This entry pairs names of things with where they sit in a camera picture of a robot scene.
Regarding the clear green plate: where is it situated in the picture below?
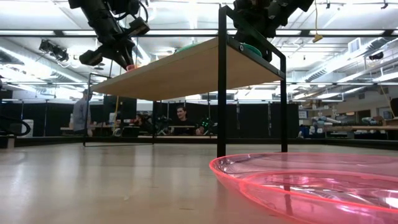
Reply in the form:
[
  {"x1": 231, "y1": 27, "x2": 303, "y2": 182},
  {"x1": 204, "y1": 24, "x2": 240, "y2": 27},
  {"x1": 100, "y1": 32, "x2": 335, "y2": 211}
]
[{"x1": 174, "y1": 42, "x2": 263, "y2": 58}]

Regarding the black overhead frame bar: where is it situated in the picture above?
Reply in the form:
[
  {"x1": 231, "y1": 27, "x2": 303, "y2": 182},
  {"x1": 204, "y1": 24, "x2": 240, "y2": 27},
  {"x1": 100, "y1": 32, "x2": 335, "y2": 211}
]
[{"x1": 0, "y1": 28, "x2": 398, "y2": 37}]

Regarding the yellow pole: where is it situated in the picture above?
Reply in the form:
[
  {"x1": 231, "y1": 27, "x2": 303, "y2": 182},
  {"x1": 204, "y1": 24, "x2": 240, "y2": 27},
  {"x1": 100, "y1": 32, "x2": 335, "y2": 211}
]
[{"x1": 113, "y1": 95, "x2": 121, "y2": 133}]

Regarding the wooden workbench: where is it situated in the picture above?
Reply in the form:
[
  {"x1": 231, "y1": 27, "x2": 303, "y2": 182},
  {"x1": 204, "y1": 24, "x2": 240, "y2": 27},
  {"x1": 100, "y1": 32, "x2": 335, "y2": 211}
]
[{"x1": 323, "y1": 124, "x2": 398, "y2": 141}]

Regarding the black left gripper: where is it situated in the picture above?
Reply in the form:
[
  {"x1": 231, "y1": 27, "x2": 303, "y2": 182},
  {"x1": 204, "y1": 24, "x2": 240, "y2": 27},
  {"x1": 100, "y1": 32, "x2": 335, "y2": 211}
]
[{"x1": 79, "y1": 37, "x2": 137, "y2": 71}]

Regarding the black curtain partition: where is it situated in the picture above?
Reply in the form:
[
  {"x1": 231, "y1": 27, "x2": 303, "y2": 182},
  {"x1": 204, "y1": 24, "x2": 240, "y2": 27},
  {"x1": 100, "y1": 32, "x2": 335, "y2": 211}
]
[{"x1": 0, "y1": 102, "x2": 300, "y2": 138}]

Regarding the yellow hanging cord with plug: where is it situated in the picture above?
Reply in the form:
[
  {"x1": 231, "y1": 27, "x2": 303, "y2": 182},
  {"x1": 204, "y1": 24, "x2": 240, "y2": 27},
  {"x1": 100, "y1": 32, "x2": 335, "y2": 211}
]
[{"x1": 312, "y1": 0, "x2": 323, "y2": 44}]

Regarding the black ceiling-mounted device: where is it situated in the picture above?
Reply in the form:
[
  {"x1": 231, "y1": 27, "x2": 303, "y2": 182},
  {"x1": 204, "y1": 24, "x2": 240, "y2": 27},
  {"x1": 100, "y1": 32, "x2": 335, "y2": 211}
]
[
  {"x1": 368, "y1": 51, "x2": 386, "y2": 62},
  {"x1": 39, "y1": 39, "x2": 70, "y2": 63}
]

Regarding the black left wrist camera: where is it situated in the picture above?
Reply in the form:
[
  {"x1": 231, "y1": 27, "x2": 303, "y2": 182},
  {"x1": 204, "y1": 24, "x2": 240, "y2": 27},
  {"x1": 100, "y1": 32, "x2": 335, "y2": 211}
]
[{"x1": 127, "y1": 16, "x2": 151, "y2": 37}]

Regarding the large clear pink plate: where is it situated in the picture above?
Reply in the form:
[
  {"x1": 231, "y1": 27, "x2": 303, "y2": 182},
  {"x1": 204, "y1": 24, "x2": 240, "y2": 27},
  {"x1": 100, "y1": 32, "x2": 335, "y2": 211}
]
[{"x1": 209, "y1": 152, "x2": 398, "y2": 224}]

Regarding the wooden shelf with black frame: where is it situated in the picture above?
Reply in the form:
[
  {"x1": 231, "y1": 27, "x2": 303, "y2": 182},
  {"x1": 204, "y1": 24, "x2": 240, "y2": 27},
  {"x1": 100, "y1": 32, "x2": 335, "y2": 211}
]
[{"x1": 83, "y1": 5, "x2": 287, "y2": 158}]

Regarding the white bin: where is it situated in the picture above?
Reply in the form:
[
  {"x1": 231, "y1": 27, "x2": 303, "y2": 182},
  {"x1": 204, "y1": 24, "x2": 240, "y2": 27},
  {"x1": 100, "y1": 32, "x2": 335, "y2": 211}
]
[{"x1": 21, "y1": 119, "x2": 34, "y2": 138}]

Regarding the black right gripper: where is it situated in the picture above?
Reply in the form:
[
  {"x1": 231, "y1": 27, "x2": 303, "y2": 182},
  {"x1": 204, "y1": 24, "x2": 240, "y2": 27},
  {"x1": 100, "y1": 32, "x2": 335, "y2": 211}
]
[{"x1": 233, "y1": 0, "x2": 280, "y2": 63}]

